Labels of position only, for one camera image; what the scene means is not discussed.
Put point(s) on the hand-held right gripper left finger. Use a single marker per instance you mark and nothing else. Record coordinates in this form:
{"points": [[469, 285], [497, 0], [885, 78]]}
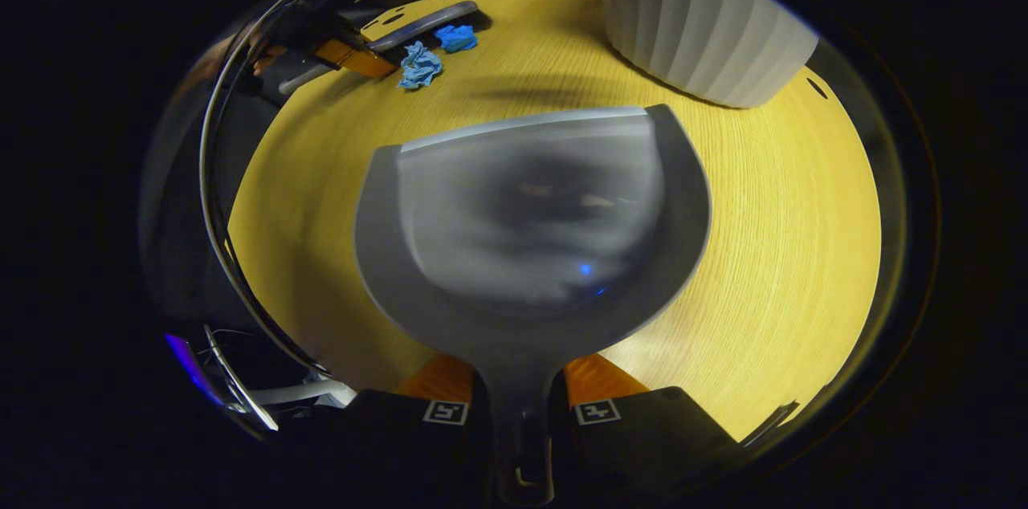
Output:
{"points": [[401, 429]]}

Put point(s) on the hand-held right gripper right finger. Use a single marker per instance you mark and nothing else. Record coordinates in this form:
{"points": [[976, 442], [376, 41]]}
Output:
{"points": [[642, 437]]}

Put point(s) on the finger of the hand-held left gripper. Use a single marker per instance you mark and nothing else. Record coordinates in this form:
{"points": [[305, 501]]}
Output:
{"points": [[357, 58]]}

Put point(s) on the blue paper scrap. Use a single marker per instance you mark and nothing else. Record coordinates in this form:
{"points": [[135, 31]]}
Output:
{"points": [[419, 66], [456, 38]]}

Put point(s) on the small grey broom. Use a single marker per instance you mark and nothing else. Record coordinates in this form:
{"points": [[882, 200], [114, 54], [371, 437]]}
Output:
{"points": [[426, 23]]}

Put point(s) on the grey plastic dustpan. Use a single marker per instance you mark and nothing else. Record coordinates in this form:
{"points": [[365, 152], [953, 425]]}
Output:
{"points": [[530, 220]]}

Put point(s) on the grey ribbed garbage bin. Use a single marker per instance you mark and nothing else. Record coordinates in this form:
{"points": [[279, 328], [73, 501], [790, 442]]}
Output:
{"points": [[699, 19]]}

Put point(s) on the wooden desktop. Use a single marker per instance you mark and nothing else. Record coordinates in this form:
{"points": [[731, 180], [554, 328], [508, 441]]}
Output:
{"points": [[771, 252]]}

